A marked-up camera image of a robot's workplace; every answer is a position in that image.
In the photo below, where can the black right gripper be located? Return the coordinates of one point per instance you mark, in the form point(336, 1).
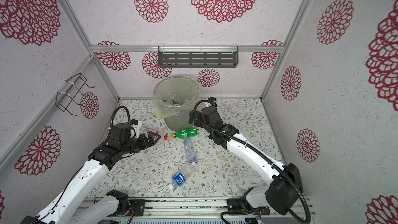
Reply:
point(193, 117)

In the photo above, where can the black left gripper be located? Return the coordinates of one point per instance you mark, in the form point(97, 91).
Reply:
point(145, 143)

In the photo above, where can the clear crushed water bottle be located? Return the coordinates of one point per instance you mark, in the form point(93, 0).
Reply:
point(190, 152)

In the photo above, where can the clear bottle blue cap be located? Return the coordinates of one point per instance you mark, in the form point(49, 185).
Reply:
point(173, 99)

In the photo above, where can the bottle blue label white cap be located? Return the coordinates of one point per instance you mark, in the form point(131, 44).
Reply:
point(182, 175)

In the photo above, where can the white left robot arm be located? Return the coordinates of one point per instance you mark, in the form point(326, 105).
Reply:
point(62, 209)

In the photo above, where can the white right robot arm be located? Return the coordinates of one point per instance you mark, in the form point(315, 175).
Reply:
point(285, 190)

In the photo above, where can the grey bin with liner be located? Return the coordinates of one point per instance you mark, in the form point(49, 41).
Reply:
point(176, 117)

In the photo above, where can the green bottle yellow cap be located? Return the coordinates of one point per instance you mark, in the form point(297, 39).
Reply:
point(185, 133)

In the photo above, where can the grey slotted wall shelf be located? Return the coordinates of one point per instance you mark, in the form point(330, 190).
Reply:
point(200, 57)

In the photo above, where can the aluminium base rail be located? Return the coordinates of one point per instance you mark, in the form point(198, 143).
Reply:
point(198, 210)

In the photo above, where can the black wire wall rack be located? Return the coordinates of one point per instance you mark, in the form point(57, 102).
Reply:
point(66, 97)

